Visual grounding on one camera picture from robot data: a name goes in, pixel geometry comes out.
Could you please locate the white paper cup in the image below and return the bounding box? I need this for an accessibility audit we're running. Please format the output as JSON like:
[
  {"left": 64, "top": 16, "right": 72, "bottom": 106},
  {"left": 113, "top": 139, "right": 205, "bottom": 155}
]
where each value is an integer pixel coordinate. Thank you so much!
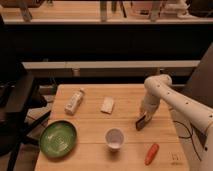
[{"left": 105, "top": 128, "right": 124, "bottom": 152}]

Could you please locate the orange carrot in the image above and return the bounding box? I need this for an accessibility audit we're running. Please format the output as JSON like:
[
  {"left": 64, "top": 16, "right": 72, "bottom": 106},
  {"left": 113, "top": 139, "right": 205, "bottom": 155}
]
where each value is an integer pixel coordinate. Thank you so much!
[{"left": 144, "top": 143, "right": 159, "bottom": 165}]

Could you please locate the black eraser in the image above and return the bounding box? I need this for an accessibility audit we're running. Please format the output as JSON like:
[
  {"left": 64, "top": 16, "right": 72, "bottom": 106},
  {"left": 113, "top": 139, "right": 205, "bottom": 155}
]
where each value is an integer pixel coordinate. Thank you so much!
[{"left": 135, "top": 116, "right": 147, "bottom": 131}]

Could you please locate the grey chair back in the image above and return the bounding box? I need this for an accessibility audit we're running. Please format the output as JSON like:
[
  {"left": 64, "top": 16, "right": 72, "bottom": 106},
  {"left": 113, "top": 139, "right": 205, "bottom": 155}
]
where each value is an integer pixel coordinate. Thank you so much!
[{"left": 183, "top": 43, "right": 213, "bottom": 108}]

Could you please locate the black cable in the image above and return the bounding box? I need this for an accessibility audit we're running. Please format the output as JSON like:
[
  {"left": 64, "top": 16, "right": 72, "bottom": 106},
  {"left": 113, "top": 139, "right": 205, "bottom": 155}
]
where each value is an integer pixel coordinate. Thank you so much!
[{"left": 173, "top": 119, "right": 203, "bottom": 161}]

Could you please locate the green plate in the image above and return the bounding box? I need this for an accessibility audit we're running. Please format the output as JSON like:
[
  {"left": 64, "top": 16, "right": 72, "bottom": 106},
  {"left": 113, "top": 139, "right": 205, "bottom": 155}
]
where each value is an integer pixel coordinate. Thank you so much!
[{"left": 39, "top": 120, "right": 77, "bottom": 159}]

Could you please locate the white sponge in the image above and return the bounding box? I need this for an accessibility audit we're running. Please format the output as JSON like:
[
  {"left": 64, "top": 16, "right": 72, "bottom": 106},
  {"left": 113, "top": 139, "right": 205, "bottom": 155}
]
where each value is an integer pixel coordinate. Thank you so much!
[{"left": 101, "top": 97, "right": 115, "bottom": 114}]

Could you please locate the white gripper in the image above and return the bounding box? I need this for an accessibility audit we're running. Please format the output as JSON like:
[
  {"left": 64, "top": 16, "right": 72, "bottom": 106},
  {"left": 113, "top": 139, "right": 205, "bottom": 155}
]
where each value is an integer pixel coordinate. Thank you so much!
[{"left": 140, "top": 104, "right": 157, "bottom": 122}]

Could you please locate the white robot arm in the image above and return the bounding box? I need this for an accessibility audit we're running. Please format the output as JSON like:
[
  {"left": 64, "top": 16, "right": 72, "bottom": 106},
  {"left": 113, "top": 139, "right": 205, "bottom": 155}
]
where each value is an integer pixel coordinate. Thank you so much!
[{"left": 140, "top": 74, "right": 213, "bottom": 171}]

